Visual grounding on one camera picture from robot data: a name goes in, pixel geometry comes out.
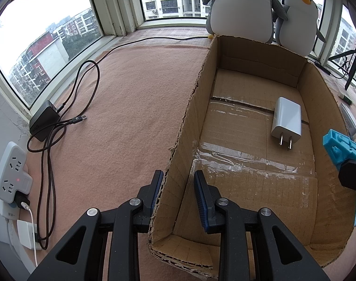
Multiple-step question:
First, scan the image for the black tripod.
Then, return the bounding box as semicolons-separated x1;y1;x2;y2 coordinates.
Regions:
327;3;356;91

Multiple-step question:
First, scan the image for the white wall charger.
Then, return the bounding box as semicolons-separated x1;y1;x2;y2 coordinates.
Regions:
271;97;303;151

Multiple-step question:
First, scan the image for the dark adapter cable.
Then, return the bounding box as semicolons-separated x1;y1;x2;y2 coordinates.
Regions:
26;60;101;251

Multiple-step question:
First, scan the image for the flat white plug adapter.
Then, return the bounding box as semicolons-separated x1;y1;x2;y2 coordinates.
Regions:
17;219;40;251

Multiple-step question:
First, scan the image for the long black cable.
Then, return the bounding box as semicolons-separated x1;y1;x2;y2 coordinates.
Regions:
94;37;214;65

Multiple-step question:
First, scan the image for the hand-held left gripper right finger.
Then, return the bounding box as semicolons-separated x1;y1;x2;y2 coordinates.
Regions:
194;170;332;281

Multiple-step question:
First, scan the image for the black power adapter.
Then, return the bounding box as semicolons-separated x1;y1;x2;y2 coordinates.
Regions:
29;100;62;141

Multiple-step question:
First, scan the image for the grey metal box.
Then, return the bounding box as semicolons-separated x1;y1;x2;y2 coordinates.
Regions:
340;102;356;139

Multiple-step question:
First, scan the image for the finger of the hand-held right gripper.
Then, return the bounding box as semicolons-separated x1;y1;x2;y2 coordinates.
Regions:
338;157;356;195

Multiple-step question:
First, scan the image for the cardboard box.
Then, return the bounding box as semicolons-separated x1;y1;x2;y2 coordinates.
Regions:
148;34;356;280

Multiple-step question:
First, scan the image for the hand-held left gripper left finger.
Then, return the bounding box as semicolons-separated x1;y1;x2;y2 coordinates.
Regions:
27;170;164;281

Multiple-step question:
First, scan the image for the black power strip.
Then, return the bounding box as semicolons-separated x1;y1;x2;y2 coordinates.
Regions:
308;59;332;75

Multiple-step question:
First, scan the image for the white charging cable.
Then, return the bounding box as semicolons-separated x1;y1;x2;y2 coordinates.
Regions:
24;205;40;267

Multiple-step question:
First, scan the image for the large grey penguin plush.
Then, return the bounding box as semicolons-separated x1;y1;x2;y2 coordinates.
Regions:
201;0;288;44

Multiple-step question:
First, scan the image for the white window frame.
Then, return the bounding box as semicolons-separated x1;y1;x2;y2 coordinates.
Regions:
0;0;356;118

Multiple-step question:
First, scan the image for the black plug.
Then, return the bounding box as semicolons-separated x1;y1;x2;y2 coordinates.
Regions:
13;192;31;211

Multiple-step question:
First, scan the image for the white power strip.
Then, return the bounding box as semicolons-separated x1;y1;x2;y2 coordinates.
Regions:
0;141;34;204

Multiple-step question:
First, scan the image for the small grey penguin plush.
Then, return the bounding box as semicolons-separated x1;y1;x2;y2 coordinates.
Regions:
275;0;327;57

